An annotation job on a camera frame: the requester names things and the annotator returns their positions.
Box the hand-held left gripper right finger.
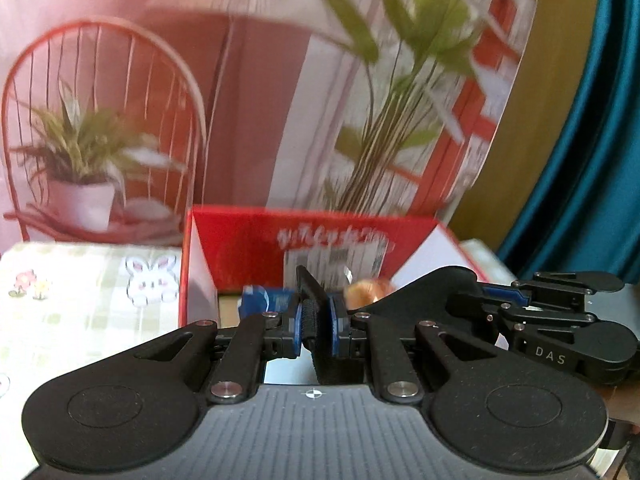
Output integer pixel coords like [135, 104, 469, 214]
[327, 297, 493, 404]

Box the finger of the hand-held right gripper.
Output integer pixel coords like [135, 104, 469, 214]
[480, 271, 626, 307]
[450, 292, 598, 326]

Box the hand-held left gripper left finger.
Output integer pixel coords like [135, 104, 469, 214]
[135, 302, 305, 404]

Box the black cloth strap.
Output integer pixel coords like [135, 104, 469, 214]
[296, 265, 488, 386]

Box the blue packet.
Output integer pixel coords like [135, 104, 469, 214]
[240, 285, 301, 318]

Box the orange plush toy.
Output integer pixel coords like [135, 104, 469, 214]
[345, 277, 396, 311]

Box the red strawberry cardboard box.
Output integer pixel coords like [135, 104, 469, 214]
[179, 205, 493, 328]

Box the blue curtain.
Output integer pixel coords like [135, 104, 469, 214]
[500, 0, 640, 286]

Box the checked bunny tablecloth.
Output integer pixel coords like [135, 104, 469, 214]
[0, 240, 521, 401]

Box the printed room backdrop cloth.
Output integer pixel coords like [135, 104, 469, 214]
[0, 0, 546, 248]

